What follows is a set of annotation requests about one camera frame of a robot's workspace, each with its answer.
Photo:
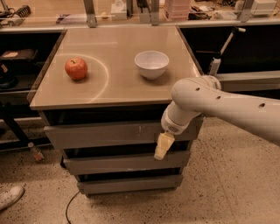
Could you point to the white tissue box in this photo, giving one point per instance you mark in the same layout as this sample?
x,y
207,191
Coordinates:
x,y
119,10

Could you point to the grey drawer cabinet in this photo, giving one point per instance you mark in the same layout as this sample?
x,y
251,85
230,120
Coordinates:
x,y
114,90

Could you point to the white handheld tool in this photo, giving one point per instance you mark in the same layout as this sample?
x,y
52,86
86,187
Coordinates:
x,y
216,60

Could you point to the white bowl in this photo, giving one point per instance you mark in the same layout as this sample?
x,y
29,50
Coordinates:
x,y
151,64

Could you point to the white box on bench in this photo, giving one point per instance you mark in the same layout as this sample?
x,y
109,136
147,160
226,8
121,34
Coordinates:
x,y
263,7

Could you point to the small bottle on floor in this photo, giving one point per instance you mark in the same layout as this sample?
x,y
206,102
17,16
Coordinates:
x,y
36,152

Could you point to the red apple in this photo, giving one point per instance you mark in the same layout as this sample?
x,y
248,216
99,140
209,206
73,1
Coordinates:
x,y
76,68

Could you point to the black box on shelf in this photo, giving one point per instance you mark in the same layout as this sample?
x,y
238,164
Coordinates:
x,y
25,54

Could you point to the grey bottom drawer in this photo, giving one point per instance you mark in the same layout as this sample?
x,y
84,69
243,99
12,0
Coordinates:
x,y
130,184

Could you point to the white shoe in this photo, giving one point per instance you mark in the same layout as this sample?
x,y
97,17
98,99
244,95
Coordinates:
x,y
10,197

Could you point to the grey drawer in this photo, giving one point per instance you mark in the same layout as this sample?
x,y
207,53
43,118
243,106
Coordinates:
x,y
103,134
130,163
130,184

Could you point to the grey middle drawer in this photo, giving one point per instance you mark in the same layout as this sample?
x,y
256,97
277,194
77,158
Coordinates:
x,y
130,163

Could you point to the pink stacked trays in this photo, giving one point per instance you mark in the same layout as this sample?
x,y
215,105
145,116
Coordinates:
x,y
177,10

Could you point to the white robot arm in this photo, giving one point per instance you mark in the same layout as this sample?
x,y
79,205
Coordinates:
x,y
191,97

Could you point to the grey top drawer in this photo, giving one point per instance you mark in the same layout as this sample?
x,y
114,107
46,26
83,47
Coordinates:
x,y
103,134

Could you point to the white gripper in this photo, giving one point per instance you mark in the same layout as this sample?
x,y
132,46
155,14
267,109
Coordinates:
x,y
170,125

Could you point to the black coiled spring tool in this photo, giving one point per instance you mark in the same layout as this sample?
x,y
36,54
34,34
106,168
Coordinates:
x,y
24,11

